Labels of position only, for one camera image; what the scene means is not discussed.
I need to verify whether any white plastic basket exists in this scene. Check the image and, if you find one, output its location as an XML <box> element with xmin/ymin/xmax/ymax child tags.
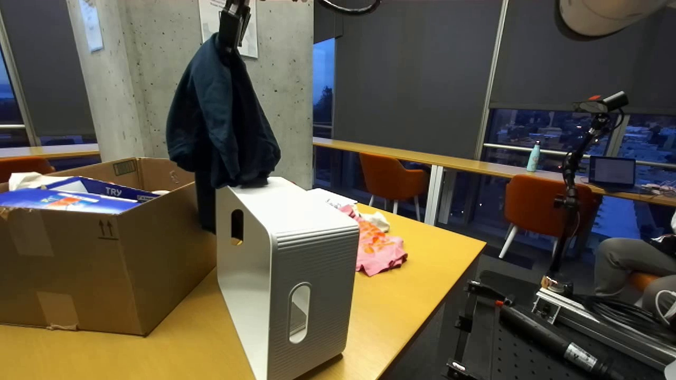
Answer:
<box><xmin>216</xmin><ymin>178</ymin><xmax>359</xmax><ymax>380</ymax></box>

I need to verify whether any long wooden counter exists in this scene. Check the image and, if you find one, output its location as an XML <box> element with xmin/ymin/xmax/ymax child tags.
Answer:
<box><xmin>312</xmin><ymin>138</ymin><xmax>676</xmax><ymax>208</ymax></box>

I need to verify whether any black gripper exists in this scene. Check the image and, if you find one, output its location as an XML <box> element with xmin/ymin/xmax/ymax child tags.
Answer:
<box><xmin>219</xmin><ymin>0</ymin><xmax>251</xmax><ymax>47</ymax></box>

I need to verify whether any white bag in carton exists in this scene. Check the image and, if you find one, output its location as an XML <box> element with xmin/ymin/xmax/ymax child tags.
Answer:
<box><xmin>9</xmin><ymin>171</ymin><xmax>62</xmax><ymax>193</ymax></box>

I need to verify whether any wall notice paper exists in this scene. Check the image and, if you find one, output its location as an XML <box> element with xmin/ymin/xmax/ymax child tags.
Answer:
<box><xmin>78</xmin><ymin>0</ymin><xmax>104</xmax><ymax>54</ymax></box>

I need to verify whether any seated person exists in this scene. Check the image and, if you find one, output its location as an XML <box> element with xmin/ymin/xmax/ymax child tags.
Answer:
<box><xmin>593</xmin><ymin>214</ymin><xmax>676</xmax><ymax>327</ymax></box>

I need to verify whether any teal bottle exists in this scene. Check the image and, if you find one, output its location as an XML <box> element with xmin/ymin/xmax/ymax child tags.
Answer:
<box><xmin>527</xmin><ymin>141</ymin><xmax>540</xmax><ymax>173</ymax></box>

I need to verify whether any orange chair left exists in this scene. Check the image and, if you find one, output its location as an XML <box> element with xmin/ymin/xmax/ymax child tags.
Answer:
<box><xmin>0</xmin><ymin>156</ymin><xmax>55</xmax><ymax>185</ymax></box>

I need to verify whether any pink cloth with orange print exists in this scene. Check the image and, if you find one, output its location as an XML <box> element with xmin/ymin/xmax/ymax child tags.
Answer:
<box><xmin>343</xmin><ymin>208</ymin><xmax>408</xmax><ymax>277</ymax></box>

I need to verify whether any small monitor screen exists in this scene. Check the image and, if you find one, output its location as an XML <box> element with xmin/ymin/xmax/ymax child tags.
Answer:
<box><xmin>590</xmin><ymin>156</ymin><xmax>636</xmax><ymax>188</ymax></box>

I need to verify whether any brown cardboard box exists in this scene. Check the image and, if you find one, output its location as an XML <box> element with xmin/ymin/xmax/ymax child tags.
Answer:
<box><xmin>0</xmin><ymin>158</ymin><xmax>216</xmax><ymax>335</ymax></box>

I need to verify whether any blue box in carton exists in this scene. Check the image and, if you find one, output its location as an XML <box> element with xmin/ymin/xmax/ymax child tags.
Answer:
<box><xmin>0</xmin><ymin>175</ymin><xmax>156</xmax><ymax>216</ymax></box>

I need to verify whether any orange chair near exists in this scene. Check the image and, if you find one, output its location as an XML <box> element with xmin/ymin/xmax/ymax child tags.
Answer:
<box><xmin>499</xmin><ymin>175</ymin><xmax>603</xmax><ymax>257</ymax></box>

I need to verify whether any white paper sheet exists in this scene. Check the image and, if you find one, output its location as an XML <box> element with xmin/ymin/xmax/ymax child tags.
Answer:
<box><xmin>307</xmin><ymin>188</ymin><xmax>358</xmax><ymax>209</ymax></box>

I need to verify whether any dark blue cloth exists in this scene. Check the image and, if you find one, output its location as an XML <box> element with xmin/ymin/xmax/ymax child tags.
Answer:
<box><xmin>167</xmin><ymin>34</ymin><xmax>281</xmax><ymax>233</ymax></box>

